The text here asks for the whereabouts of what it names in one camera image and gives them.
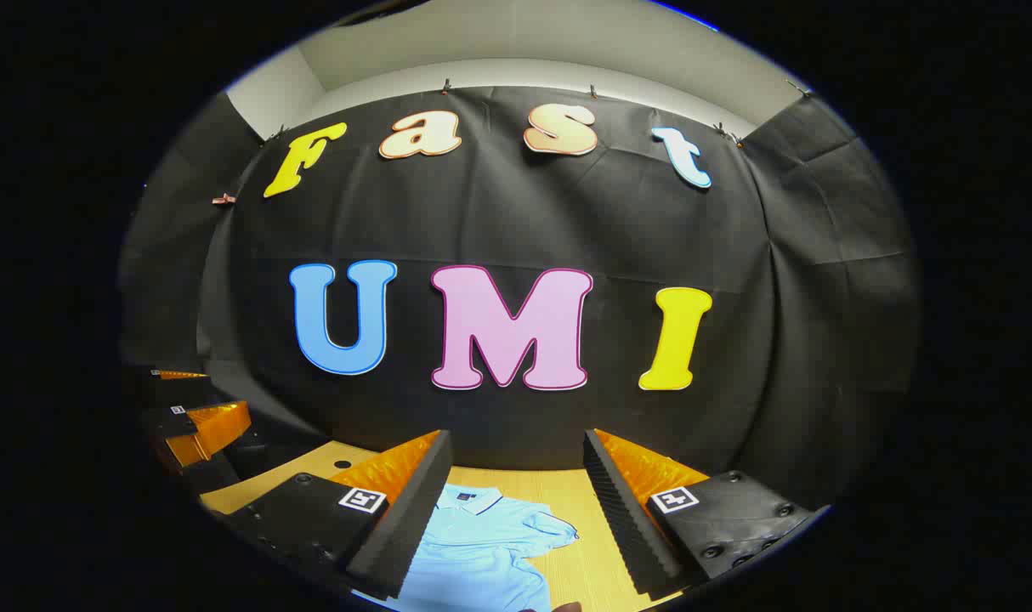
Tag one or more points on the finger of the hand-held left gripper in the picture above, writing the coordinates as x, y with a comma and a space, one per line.
184, 375
214, 429

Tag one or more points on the light blue T-shirt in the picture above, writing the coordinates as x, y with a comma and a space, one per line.
473, 552

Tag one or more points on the black backdrop cloth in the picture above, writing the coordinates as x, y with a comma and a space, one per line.
516, 212

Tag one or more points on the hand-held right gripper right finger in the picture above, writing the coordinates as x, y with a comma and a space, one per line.
622, 518

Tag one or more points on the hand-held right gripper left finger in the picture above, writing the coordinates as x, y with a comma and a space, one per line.
405, 527

